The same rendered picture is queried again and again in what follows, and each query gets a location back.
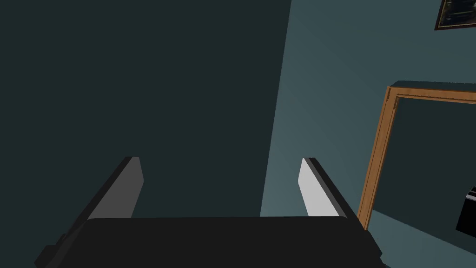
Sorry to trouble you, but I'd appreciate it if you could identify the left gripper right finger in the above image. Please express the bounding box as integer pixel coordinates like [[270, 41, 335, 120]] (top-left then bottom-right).
[[297, 157, 348, 219]]

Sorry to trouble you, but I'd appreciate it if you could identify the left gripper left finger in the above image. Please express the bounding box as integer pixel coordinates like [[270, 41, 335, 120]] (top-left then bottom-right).
[[86, 156, 145, 220]]

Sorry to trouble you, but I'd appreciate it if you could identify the black appliance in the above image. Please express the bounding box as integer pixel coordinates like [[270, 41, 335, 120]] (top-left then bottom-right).
[[455, 186, 476, 238]]

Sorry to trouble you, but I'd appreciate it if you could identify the dark framed wall picture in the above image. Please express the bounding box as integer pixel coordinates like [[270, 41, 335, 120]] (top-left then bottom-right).
[[434, 0, 476, 31]]

